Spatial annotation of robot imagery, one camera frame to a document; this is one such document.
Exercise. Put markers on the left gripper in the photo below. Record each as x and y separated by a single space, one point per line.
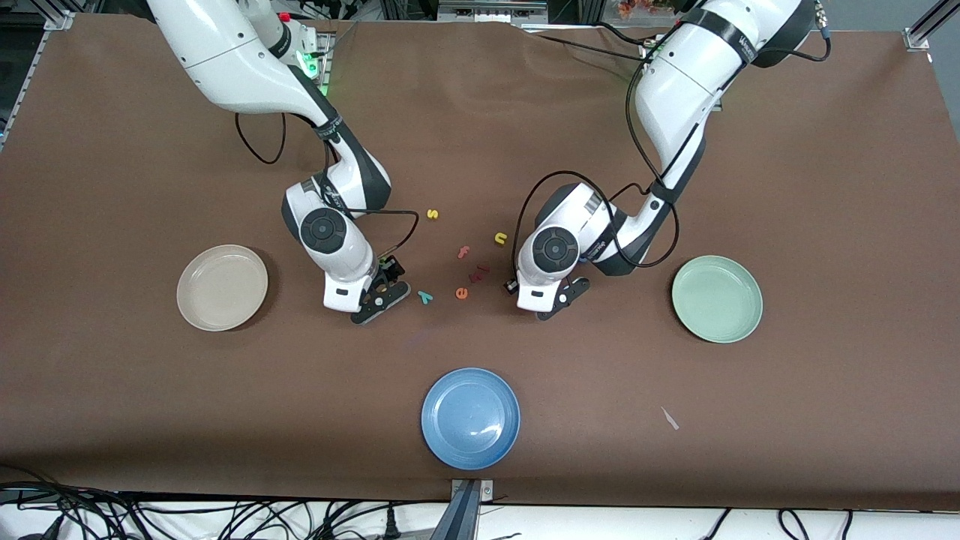
512 286

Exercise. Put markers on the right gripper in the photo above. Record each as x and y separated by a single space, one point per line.
388 270

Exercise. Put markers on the teal foam letter y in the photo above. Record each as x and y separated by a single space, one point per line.
425 297

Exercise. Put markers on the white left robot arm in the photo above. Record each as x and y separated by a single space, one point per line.
675 97

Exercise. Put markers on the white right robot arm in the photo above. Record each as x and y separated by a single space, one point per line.
225 60

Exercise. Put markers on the blue round plate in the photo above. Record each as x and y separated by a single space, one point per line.
469 420

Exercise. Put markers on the beige brown round plate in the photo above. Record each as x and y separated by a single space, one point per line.
217 289

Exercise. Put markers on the small white paper scrap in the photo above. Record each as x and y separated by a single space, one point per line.
670 418

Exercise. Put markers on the light green round plate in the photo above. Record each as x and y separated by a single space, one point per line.
716 315

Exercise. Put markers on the black power plug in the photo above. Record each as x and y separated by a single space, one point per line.
391 525

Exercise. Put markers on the brown table cover sheet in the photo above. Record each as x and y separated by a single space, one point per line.
150 412

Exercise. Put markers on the orange artificial flowers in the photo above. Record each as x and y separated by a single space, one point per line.
652 7

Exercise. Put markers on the aluminium corner profile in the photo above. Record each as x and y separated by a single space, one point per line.
919 34
60 16

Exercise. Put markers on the grey metal camera mount bracket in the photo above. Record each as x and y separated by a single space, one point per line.
471 491

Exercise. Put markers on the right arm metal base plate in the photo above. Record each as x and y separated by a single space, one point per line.
322 75

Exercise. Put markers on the silver aluminium frame bracket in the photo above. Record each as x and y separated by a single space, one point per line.
491 9

